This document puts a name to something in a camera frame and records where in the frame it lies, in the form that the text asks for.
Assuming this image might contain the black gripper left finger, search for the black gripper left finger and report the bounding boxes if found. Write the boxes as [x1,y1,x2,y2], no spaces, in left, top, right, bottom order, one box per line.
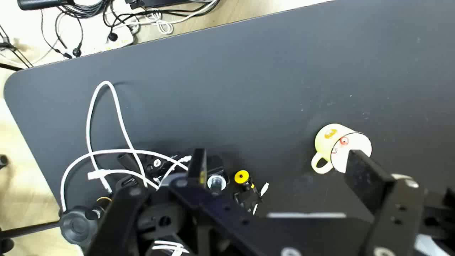
[188,147,209,186]

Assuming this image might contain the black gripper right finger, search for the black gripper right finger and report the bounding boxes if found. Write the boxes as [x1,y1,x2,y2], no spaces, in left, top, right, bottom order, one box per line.
[344,148,398,222]

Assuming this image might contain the yellow enamel mug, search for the yellow enamel mug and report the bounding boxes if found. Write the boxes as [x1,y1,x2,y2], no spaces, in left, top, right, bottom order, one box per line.
[310,122,374,176]

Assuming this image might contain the yellow round knob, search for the yellow round knob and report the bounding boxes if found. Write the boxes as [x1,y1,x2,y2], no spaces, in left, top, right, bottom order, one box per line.
[233,169,252,186]

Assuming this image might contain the black round knob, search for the black round knob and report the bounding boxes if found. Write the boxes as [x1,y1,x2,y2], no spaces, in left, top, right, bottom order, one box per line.
[59,205,104,248]

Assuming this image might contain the black tripod leg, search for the black tripod leg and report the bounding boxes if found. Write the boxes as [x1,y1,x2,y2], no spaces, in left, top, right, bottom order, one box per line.
[0,219,66,253]

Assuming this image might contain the black camera clamp stand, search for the black camera clamp stand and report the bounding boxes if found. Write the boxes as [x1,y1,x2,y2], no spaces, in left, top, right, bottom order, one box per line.
[115,151,272,218]

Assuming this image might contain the white cable plug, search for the white cable plug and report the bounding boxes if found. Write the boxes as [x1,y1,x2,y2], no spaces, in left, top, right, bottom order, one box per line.
[87,168,115,182]

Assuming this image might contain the white floor cable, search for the white floor cable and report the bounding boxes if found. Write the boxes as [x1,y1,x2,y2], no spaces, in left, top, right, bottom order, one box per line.
[125,0,221,36]

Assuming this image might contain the black floor cables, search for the black floor cables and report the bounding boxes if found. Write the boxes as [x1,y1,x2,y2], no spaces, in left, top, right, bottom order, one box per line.
[40,0,144,61]

